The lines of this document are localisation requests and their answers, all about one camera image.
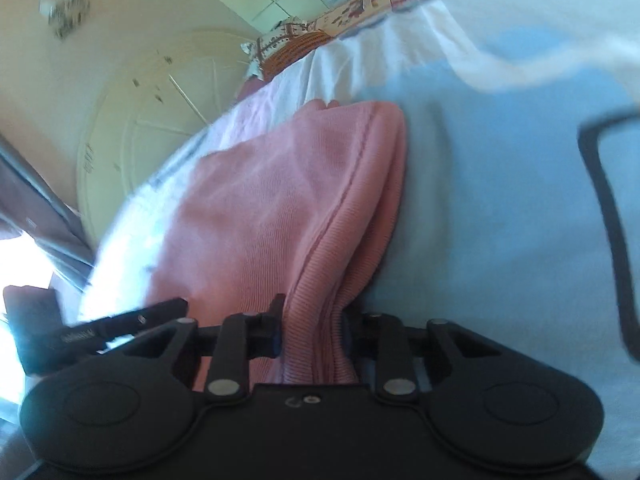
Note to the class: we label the orange knitted cushion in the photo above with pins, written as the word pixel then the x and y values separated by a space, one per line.
pixel 290 51

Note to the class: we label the pastel patchwork bed sheet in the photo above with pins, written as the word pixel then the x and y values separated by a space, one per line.
pixel 500 229

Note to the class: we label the grey curtain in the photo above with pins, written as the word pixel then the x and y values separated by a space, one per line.
pixel 29 205

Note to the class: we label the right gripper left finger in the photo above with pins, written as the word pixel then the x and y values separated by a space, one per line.
pixel 135 400

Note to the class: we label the cream round headboard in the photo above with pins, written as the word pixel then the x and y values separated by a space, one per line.
pixel 151 107

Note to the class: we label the pink knit sweater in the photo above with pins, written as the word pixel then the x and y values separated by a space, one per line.
pixel 306 211

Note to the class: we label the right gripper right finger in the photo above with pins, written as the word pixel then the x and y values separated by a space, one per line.
pixel 486 402

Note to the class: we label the patterned pillow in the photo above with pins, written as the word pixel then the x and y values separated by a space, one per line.
pixel 262 53

